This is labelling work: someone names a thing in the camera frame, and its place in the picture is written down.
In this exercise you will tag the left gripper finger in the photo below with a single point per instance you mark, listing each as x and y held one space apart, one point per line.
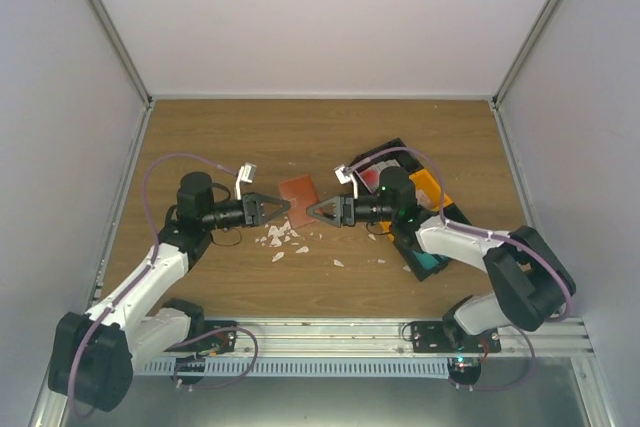
271 212
267 200

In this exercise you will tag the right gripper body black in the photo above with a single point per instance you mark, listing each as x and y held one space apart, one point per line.
347 211

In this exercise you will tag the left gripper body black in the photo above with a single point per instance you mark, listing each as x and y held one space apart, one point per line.
249 205

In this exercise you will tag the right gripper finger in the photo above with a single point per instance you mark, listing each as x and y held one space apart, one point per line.
328 205
330 218

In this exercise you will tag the brown leather card holder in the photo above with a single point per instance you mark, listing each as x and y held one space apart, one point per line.
301 193

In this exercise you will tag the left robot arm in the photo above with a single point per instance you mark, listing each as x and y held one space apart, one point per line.
96 354

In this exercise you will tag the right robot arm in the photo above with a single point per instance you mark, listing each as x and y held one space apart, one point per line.
530 285

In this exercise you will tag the cards in black bin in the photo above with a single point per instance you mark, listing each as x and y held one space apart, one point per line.
370 176

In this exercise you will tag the card in yellow bin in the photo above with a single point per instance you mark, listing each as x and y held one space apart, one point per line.
424 200

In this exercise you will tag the black bin with teal item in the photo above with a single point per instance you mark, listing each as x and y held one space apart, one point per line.
452 212

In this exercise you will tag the black storage bin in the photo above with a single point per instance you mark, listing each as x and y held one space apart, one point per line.
406 160

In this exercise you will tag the yellow storage bin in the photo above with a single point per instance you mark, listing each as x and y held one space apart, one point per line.
425 192

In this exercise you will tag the teal item in bin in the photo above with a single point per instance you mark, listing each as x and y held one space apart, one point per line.
429 263

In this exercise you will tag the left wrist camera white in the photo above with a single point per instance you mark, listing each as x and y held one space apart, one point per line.
245 175

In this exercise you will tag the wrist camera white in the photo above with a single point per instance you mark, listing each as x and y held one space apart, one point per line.
245 175
346 176

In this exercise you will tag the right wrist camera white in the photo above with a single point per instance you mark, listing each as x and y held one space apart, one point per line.
346 176

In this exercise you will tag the aluminium front rail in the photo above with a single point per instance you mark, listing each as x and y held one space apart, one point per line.
314 338

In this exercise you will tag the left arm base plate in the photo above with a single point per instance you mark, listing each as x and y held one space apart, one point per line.
219 343

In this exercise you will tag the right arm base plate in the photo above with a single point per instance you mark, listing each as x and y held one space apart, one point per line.
435 336

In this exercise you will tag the grey slotted cable duct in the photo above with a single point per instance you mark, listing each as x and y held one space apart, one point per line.
319 367

